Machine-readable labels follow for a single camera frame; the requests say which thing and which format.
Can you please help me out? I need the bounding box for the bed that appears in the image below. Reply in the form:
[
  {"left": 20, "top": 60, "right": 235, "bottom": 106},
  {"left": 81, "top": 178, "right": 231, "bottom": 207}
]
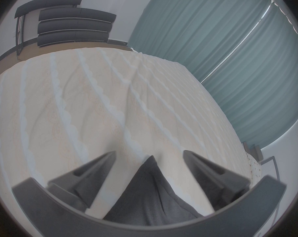
[{"left": 0, "top": 47, "right": 279, "bottom": 219}]

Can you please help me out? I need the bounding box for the dark grey chest of drawers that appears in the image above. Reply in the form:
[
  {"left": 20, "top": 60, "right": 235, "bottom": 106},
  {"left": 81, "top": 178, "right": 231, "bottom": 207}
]
[{"left": 37, "top": 8, "right": 117, "bottom": 48}]

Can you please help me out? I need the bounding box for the grey bedside table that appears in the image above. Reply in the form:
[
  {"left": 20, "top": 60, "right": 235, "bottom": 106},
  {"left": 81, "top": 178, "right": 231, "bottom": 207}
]
[{"left": 242, "top": 142, "right": 263, "bottom": 161}]

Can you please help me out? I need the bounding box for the black T-shirt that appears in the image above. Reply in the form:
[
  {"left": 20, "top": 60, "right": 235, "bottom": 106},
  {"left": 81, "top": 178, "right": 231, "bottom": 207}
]
[{"left": 103, "top": 155, "right": 204, "bottom": 227}]

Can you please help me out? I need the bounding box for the dark grey table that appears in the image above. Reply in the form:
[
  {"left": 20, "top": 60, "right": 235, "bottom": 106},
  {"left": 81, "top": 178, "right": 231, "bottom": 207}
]
[{"left": 14, "top": 0, "right": 84, "bottom": 56}]

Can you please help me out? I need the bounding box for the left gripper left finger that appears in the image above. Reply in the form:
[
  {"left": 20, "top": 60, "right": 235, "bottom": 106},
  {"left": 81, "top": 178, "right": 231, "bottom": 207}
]
[{"left": 47, "top": 150, "right": 116, "bottom": 210}]

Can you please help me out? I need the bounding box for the blue-green curtain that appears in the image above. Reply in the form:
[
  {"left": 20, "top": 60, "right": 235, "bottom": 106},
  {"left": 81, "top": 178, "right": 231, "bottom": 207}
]
[
  {"left": 201, "top": 3, "right": 298, "bottom": 150},
  {"left": 127, "top": 0, "right": 273, "bottom": 83}
]

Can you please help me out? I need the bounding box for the white printed pillow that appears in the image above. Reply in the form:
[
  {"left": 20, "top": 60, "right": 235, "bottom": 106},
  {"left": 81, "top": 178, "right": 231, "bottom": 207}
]
[{"left": 248, "top": 155, "right": 263, "bottom": 183}]

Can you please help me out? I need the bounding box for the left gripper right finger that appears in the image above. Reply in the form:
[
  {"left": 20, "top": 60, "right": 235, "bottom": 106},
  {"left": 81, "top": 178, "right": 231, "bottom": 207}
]
[{"left": 183, "top": 150, "right": 251, "bottom": 211}]

